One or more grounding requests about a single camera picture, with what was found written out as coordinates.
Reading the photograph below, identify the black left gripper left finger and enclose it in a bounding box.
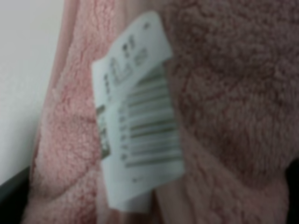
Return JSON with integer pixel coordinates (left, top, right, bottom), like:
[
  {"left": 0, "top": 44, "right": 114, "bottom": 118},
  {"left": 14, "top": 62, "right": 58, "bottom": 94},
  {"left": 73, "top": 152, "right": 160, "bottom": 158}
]
[{"left": 0, "top": 167, "right": 30, "bottom": 224}]

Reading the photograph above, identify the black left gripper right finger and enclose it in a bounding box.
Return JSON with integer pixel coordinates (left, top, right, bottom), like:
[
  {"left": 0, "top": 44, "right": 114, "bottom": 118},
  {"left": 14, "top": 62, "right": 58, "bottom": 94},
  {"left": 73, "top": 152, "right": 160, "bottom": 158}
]
[{"left": 286, "top": 159, "right": 299, "bottom": 189}]

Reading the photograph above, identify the pink fluffy towel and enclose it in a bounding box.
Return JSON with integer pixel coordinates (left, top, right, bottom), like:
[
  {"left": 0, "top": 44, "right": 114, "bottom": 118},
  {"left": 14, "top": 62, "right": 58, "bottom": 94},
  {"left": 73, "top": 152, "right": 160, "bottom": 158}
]
[{"left": 22, "top": 0, "right": 299, "bottom": 224}]

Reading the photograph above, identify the white towel care label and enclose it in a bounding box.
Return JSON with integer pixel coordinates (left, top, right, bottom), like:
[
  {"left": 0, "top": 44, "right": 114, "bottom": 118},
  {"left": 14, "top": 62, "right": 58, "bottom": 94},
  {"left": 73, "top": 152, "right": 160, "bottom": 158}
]
[{"left": 92, "top": 11, "right": 185, "bottom": 213}]

